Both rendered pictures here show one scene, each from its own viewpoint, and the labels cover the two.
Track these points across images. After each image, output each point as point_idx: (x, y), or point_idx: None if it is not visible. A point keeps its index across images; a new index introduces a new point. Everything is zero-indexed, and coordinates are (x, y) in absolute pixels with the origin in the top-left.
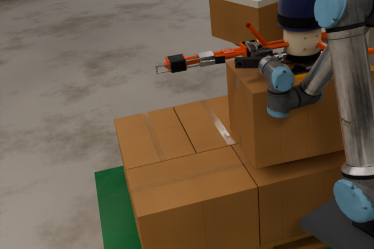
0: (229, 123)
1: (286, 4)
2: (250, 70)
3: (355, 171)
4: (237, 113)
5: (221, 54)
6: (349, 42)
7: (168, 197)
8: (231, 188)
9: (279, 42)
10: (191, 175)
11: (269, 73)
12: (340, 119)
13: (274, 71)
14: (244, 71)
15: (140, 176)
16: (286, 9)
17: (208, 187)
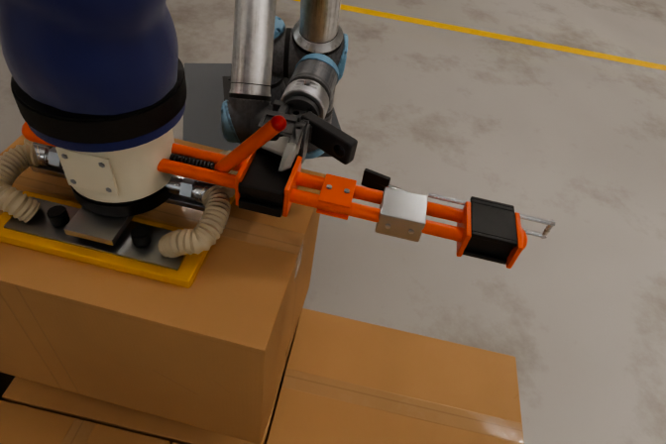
0: None
1: (174, 35)
2: (251, 254)
3: (339, 26)
4: (288, 326)
5: (363, 188)
6: None
7: (455, 371)
8: (342, 329)
9: (185, 157)
10: (393, 404)
11: (334, 79)
12: None
13: (332, 64)
14: (272, 257)
15: None
16: (177, 49)
17: (378, 353)
